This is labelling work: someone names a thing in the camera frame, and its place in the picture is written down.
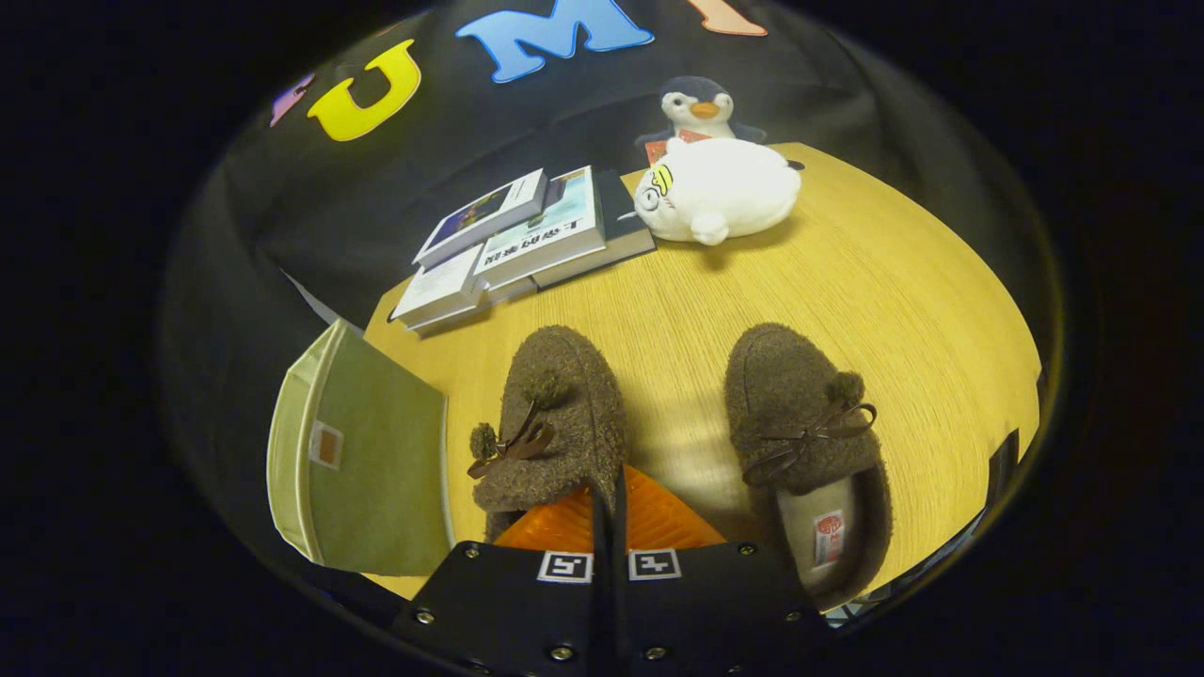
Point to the plain white book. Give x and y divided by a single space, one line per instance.
437 287

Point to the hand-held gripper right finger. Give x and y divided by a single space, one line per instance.
715 611

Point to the grey penguin plush toy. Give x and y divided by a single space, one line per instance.
701 103

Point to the white seal plush toy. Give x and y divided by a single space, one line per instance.
724 188

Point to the brown fuzzy shoe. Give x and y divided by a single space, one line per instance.
564 414
790 395

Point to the beige fabric storage box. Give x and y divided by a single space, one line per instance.
376 451

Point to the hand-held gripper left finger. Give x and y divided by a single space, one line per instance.
517 611

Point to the white and teal book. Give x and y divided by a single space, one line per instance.
546 240

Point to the book with blue photo cover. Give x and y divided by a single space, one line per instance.
480 216

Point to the black book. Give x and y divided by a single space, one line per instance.
621 221

